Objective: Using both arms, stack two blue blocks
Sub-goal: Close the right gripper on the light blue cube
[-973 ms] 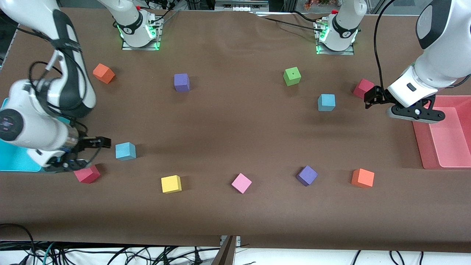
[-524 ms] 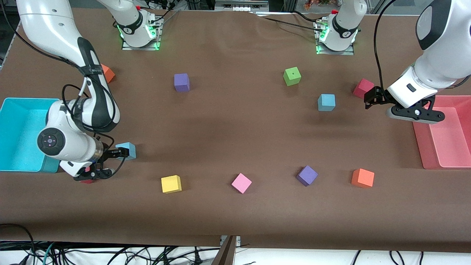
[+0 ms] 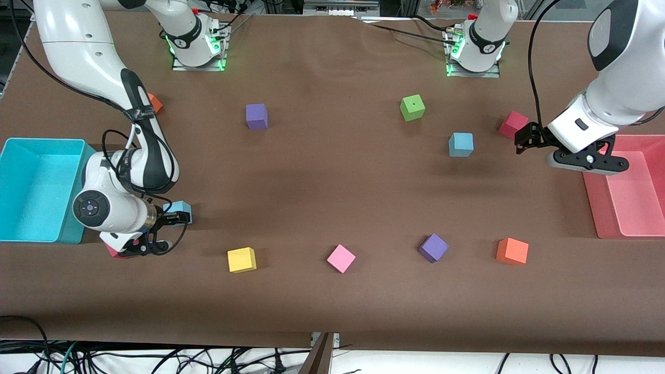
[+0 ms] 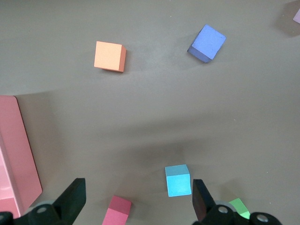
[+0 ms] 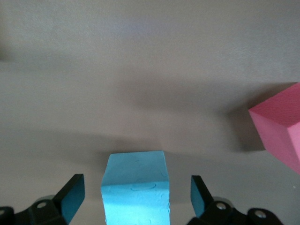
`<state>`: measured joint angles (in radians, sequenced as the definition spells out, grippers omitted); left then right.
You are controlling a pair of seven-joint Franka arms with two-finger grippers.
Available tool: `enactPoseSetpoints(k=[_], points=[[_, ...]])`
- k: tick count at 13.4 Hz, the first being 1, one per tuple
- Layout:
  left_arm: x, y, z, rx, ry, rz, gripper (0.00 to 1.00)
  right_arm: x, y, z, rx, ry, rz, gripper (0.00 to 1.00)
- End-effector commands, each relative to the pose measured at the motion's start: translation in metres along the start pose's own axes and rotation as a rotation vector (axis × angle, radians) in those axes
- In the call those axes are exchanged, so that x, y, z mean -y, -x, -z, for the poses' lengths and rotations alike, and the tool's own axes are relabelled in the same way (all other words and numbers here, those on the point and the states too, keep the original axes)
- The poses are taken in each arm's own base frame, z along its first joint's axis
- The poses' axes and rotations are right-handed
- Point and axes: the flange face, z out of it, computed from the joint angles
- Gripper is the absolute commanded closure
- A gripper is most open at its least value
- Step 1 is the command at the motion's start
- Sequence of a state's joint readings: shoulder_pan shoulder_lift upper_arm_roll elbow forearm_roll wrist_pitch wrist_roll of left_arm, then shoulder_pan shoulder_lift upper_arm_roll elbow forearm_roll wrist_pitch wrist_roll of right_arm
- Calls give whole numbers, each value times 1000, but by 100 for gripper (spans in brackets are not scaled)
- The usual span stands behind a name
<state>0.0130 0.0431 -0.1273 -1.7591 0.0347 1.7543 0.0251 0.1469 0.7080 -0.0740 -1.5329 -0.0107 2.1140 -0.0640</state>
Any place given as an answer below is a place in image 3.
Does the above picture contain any light blue foam cube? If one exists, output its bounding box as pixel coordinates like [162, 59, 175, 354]
[163, 201, 193, 225]
[448, 132, 475, 158]

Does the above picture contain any yellow foam cube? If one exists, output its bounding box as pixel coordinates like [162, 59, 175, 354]
[227, 247, 258, 274]

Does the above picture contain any pink plastic bin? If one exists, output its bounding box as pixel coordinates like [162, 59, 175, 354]
[582, 134, 665, 240]

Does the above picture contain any cyan plastic bin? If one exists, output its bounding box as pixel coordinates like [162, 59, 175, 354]
[0, 137, 99, 245]

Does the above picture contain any green foam cube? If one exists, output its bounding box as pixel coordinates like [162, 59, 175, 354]
[400, 94, 427, 123]

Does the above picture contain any purple foam cube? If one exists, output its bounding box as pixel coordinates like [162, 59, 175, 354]
[418, 233, 449, 263]
[245, 103, 269, 130]

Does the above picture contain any large table cover sheet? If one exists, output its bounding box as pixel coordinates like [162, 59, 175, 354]
[0, 10, 665, 359]

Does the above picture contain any pink foam cube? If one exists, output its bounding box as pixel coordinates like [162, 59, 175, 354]
[326, 244, 357, 274]

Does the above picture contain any brown angled bar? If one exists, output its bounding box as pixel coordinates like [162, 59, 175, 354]
[298, 332, 336, 374]

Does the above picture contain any grey metal box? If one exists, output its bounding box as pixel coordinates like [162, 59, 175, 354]
[304, 0, 380, 16]

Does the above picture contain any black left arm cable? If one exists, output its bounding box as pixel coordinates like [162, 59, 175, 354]
[527, 0, 564, 130]

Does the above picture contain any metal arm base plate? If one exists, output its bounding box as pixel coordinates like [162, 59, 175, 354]
[445, 26, 502, 79]
[171, 23, 232, 72]

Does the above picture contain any teal cable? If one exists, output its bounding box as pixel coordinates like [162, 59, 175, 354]
[61, 341, 79, 374]

